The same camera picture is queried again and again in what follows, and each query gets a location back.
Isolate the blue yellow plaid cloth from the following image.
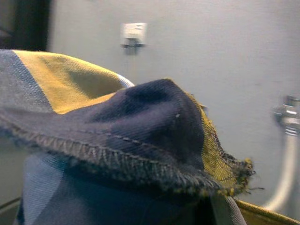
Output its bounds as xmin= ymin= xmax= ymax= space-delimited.
xmin=0 ymin=49 xmax=300 ymax=225

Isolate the metal water tap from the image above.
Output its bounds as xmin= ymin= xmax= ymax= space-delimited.
xmin=272 ymin=95 xmax=300 ymax=137

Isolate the white wall socket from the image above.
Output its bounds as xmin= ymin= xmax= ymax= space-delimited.
xmin=120 ymin=22 xmax=148 ymax=56

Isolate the white water hose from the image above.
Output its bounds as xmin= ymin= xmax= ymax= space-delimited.
xmin=262 ymin=135 xmax=300 ymax=211

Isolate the black window frame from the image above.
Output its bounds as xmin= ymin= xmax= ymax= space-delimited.
xmin=0 ymin=0 xmax=53 ymax=51

